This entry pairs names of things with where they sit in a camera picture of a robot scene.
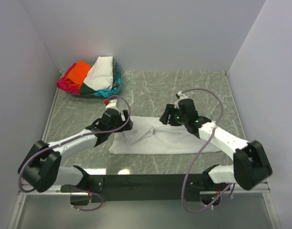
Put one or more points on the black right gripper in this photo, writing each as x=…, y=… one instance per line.
x=169, y=110

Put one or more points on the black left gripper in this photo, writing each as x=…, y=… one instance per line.
x=126, y=126

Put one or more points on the white t-shirt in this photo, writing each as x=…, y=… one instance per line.
x=100, y=76
x=149, y=136

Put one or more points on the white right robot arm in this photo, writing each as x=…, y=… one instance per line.
x=250, y=163

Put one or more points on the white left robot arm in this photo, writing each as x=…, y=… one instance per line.
x=40, y=168

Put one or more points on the turquoise t-shirt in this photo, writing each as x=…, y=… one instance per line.
x=105, y=93

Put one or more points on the white t-shirt in basket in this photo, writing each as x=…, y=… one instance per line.
x=100, y=76

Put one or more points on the teal plastic laundry basket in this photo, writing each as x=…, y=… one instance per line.
x=87, y=92

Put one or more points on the orange t-shirt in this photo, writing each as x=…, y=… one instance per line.
x=77, y=74

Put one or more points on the pink t-shirt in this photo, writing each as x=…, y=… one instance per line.
x=63, y=85

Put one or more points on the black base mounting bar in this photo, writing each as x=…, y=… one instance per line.
x=150, y=187

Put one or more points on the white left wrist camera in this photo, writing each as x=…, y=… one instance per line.
x=111, y=104

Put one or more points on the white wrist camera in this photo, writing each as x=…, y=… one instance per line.
x=180, y=96
x=111, y=104

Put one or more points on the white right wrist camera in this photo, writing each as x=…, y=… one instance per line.
x=180, y=96

